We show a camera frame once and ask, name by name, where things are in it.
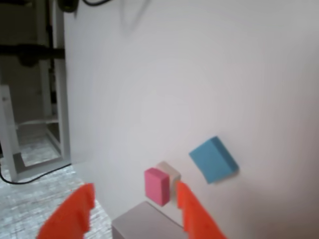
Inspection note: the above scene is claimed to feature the white furniture frame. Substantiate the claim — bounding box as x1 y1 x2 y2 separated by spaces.
0 0 73 184

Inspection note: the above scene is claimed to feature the white foam cuboid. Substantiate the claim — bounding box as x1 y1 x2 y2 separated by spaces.
156 161 181 200

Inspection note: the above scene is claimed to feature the small black device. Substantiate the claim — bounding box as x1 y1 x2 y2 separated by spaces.
57 0 81 13

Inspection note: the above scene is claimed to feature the pink foam cuboid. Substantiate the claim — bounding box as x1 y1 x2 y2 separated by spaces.
144 167 171 207

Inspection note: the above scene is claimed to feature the thin black floor cable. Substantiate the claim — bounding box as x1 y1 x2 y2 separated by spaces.
0 161 73 185

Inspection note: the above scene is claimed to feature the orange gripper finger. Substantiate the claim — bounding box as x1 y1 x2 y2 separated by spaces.
36 183 96 239
175 182 227 239

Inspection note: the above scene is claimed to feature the blue foam cuboid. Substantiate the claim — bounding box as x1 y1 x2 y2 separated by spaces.
188 135 239 185

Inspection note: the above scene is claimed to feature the black metal bar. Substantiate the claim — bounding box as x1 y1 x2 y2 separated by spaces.
0 44 66 66

